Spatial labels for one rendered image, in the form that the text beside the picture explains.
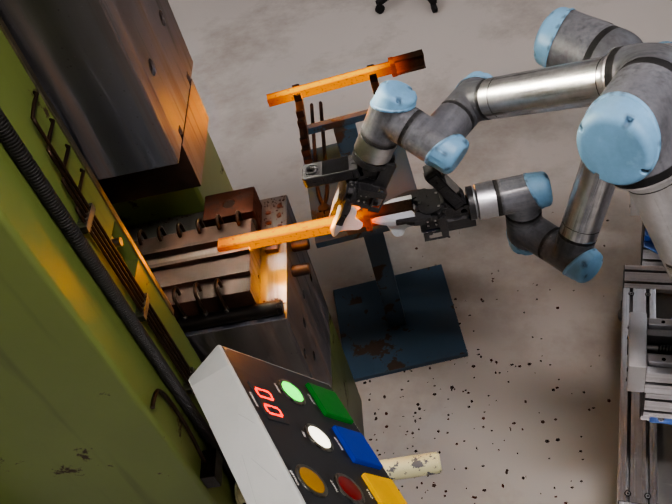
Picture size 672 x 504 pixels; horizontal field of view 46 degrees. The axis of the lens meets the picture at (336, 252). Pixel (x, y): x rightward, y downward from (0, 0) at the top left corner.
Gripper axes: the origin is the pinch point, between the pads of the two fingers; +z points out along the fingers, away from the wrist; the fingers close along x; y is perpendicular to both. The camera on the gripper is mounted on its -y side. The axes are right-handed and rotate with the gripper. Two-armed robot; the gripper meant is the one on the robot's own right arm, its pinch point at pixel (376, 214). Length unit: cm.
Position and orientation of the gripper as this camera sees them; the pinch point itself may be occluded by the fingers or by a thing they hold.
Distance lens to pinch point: 162.8
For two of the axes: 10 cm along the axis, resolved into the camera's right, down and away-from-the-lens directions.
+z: -9.7, 1.9, 1.3
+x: -0.5, -7.2, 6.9
